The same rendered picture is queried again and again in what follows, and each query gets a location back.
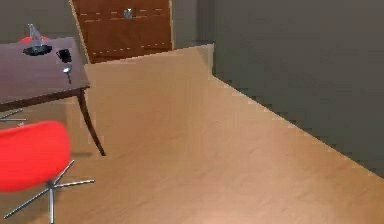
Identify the brown wooden room door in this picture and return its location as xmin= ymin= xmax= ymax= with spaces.
xmin=69 ymin=0 xmax=175 ymax=65

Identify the black plate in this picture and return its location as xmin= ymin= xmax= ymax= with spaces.
xmin=22 ymin=45 xmax=53 ymax=57

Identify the clear glass bottle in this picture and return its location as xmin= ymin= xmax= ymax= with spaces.
xmin=27 ymin=23 xmax=45 ymax=52

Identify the dark brown wooden table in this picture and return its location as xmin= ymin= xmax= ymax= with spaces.
xmin=0 ymin=36 xmax=107 ymax=157

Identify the silver spoon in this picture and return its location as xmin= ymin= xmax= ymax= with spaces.
xmin=62 ymin=66 xmax=73 ymax=85

